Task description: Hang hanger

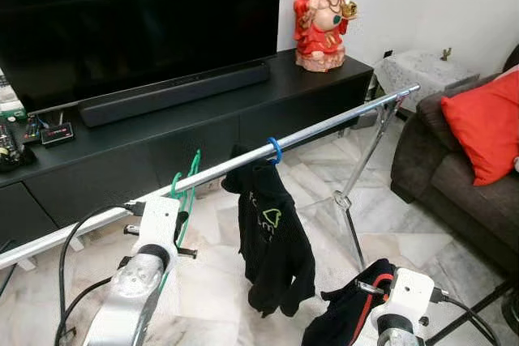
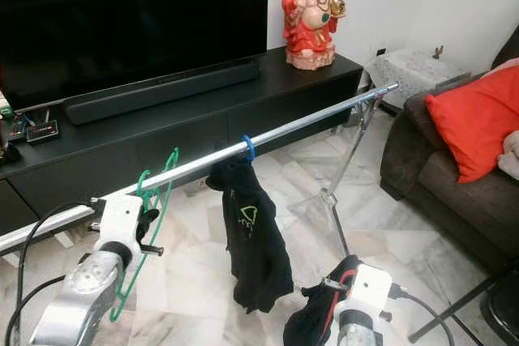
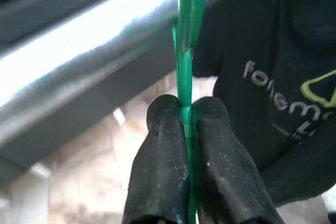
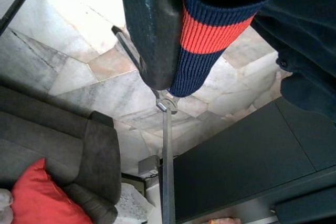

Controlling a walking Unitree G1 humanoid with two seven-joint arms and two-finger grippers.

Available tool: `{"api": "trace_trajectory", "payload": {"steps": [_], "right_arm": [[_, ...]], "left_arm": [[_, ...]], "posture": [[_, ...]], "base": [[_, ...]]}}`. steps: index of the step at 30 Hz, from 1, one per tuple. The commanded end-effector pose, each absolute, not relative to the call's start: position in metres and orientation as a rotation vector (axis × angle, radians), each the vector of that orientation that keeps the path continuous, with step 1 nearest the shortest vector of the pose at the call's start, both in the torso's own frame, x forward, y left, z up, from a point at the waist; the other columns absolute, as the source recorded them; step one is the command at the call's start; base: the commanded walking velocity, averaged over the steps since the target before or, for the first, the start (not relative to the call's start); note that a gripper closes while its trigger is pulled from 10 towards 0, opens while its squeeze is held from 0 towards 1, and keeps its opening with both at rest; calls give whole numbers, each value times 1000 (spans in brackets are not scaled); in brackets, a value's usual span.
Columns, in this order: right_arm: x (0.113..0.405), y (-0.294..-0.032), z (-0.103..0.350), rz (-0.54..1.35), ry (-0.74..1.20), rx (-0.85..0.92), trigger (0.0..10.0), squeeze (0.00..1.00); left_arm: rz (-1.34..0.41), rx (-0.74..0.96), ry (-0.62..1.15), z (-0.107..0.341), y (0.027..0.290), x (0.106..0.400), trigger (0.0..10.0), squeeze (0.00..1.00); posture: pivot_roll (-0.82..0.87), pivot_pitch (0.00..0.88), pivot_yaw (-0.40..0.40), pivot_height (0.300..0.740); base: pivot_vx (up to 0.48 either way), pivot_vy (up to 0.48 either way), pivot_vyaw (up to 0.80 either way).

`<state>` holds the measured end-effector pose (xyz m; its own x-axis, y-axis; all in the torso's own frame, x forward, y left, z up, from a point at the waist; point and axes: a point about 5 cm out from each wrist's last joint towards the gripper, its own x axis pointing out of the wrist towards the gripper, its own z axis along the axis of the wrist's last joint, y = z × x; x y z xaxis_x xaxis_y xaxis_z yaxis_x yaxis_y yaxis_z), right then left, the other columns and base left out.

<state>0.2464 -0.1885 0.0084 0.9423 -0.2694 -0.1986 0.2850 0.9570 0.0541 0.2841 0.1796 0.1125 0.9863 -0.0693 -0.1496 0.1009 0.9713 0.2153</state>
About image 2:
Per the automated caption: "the navy shirt red striped collar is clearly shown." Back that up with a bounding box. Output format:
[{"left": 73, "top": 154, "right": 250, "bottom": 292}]
[{"left": 282, "top": 254, "right": 362, "bottom": 346}]

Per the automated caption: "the green plastic hanger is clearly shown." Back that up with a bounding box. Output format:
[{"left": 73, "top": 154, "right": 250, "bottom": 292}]
[{"left": 109, "top": 147, "right": 181, "bottom": 323}]

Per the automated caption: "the blue plastic hanger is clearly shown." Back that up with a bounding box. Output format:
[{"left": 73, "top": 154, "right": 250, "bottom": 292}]
[{"left": 242, "top": 135, "right": 256, "bottom": 162}]

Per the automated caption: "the black shirt with green logo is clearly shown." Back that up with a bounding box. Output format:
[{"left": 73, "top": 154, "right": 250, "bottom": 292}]
[{"left": 205, "top": 152, "right": 295, "bottom": 314}]

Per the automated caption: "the black TV cabinet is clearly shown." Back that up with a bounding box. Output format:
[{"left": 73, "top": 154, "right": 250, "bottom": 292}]
[{"left": 0, "top": 53, "right": 364, "bottom": 233}]

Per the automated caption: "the black soundbar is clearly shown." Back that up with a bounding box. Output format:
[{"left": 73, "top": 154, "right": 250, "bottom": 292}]
[{"left": 63, "top": 60, "right": 260, "bottom": 126}]

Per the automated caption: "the dark brown sofa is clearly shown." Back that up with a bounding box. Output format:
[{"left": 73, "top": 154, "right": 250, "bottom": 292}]
[{"left": 380, "top": 26, "right": 519, "bottom": 254}]

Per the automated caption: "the black box with red display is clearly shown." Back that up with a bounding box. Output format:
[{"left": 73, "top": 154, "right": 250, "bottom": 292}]
[{"left": 27, "top": 119, "right": 60, "bottom": 144}]

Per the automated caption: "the silver metal clothes rack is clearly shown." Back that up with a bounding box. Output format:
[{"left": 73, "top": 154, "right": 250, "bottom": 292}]
[{"left": 0, "top": 83, "right": 400, "bottom": 254}]

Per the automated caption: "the black television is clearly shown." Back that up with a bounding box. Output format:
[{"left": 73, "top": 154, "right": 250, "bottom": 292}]
[{"left": 0, "top": 0, "right": 270, "bottom": 108}]

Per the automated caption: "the red cushion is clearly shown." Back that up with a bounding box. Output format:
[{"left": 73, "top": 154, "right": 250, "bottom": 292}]
[{"left": 426, "top": 65, "right": 519, "bottom": 185}]

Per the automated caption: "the beige cushion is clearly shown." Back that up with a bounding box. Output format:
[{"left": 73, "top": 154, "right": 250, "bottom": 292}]
[{"left": 499, "top": 129, "right": 519, "bottom": 181}]

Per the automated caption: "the side table with lace cover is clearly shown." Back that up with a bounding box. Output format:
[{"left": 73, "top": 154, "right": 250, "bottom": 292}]
[{"left": 363, "top": 48, "right": 473, "bottom": 108}]

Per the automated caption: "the red laughing Buddha statue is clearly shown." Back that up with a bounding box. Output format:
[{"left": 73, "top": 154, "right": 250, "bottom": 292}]
[{"left": 282, "top": 0, "right": 347, "bottom": 71}]

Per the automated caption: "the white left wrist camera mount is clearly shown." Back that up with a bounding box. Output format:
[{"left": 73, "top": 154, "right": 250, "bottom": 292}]
[{"left": 97, "top": 194, "right": 147, "bottom": 254}]

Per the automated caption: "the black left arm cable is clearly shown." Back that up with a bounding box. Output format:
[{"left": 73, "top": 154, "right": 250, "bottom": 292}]
[{"left": 4, "top": 200, "right": 102, "bottom": 346}]

